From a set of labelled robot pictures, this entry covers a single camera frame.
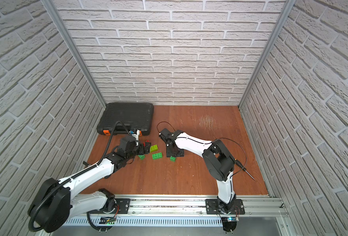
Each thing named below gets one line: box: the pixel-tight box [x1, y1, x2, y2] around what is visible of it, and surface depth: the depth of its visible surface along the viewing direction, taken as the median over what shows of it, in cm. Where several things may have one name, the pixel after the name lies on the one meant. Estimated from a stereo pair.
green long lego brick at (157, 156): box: [151, 151, 163, 161], surface depth 92 cm
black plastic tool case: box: [96, 101, 154, 136], surface depth 105 cm
